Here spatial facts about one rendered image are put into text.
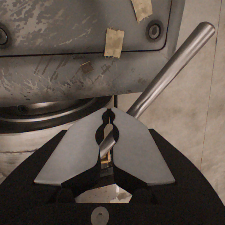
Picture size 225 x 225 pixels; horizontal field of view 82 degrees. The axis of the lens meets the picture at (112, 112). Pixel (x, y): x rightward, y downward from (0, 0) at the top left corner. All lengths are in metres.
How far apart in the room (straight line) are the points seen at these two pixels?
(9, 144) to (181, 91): 1.94
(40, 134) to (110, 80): 0.13
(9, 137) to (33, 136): 0.03
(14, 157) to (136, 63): 0.23
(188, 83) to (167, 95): 0.32
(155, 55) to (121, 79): 0.05
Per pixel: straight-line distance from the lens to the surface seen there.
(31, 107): 0.26
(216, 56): 2.21
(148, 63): 0.18
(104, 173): 0.88
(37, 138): 0.23
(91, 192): 0.87
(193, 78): 2.07
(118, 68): 0.16
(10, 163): 0.28
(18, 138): 0.23
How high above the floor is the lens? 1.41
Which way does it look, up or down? 59 degrees down
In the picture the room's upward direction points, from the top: 153 degrees clockwise
